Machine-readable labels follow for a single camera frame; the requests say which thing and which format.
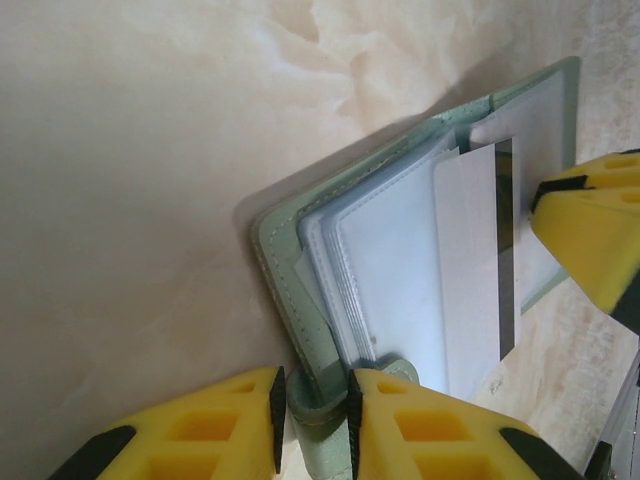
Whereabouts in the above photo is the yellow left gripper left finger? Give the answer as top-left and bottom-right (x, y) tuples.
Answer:
(47, 366), (287, 480)

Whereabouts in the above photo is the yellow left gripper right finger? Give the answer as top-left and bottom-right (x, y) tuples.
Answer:
(346, 368), (569, 480)

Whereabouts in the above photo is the white printed credit card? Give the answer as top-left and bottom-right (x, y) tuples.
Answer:
(432, 137), (519, 406)

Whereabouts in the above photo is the mint green card holder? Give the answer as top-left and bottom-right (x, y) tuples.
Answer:
(252, 54), (584, 480)

